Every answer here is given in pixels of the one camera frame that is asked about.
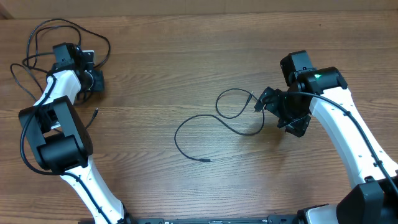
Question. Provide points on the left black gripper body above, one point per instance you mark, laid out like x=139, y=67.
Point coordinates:
x=95, y=82

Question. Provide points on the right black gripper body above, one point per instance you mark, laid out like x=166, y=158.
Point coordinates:
x=292, y=114

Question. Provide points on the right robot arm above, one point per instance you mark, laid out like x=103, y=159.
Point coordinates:
x=324, y=94

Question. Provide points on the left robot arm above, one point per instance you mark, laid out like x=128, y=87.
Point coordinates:
x=60, y=141

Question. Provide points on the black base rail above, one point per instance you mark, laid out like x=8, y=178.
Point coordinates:
x=214, y=220

